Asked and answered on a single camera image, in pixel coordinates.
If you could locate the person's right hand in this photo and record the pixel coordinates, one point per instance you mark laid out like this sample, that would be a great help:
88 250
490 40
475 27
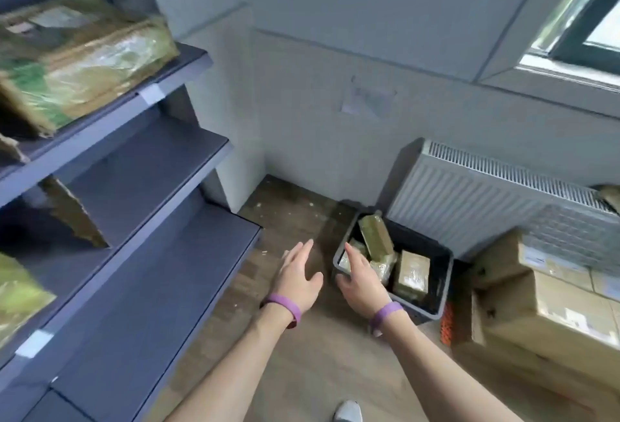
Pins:
365 291

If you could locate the person's left hand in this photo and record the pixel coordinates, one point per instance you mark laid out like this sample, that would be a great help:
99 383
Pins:
295 286

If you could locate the brown parcel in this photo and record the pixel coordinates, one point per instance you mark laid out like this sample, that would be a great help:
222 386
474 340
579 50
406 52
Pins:
411 276

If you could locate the grey metal shelving unit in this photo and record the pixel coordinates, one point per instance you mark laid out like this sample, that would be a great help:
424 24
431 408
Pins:
145 291

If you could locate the pile of cardboard boxes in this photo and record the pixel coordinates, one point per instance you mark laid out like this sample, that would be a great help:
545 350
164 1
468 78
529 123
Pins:
533 320

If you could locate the green tree printed parcel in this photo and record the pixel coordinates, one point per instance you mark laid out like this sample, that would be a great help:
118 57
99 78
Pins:
82 58

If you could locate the person's right forearm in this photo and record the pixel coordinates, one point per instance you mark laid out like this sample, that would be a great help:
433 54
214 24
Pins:
445 373

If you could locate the person's left forearm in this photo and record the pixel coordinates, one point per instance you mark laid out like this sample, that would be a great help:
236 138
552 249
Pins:
227 373

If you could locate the purple wristband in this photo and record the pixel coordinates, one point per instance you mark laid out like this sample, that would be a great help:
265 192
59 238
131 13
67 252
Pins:
286 305
387 314

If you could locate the black plastic crate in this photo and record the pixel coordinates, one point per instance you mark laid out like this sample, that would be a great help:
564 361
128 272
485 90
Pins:
436 261

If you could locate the white sneaker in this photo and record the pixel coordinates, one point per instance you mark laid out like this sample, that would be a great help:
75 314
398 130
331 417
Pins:
349 412

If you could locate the white radiator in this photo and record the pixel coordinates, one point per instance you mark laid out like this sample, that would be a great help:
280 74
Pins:
460 194

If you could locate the dark grey shelving unit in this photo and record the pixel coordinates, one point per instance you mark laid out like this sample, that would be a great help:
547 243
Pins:
153 93

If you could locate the window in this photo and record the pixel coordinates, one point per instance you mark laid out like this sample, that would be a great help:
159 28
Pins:
581 43

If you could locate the white paper wall note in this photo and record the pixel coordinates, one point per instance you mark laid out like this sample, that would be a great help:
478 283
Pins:
368 99

